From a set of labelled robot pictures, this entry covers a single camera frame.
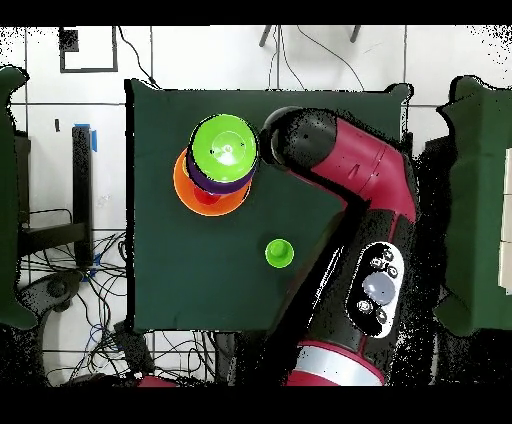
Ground orange-red cup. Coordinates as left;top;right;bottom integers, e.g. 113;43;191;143
193;185;221;208

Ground purple bowl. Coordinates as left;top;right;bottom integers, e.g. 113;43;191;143
185;151;258;196

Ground green bowl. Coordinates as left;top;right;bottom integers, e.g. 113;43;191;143
190;113;258;184

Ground large yellow-orange bowl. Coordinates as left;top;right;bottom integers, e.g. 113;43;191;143
172;147;252;218

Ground green stepped cup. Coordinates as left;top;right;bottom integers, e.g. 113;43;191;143
264;238;295;270

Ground dark green tablecloth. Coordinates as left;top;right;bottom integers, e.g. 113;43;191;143
125;78;413;335

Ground blue tape strip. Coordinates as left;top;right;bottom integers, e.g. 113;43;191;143
73;122;98;153

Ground black stand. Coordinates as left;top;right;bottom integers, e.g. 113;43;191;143
15;124;95;267

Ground black box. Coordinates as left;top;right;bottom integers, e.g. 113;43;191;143
423;134;455;235

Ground black power strip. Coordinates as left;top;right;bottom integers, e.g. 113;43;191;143
113;319;155;379

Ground dark office chair base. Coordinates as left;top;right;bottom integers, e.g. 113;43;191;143
17;270;85;325

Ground green cloth covered table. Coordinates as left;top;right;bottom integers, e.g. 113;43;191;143
433;74;512;338
0;65;39;331

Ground white boxes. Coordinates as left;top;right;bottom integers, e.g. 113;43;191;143
497;147;512;295

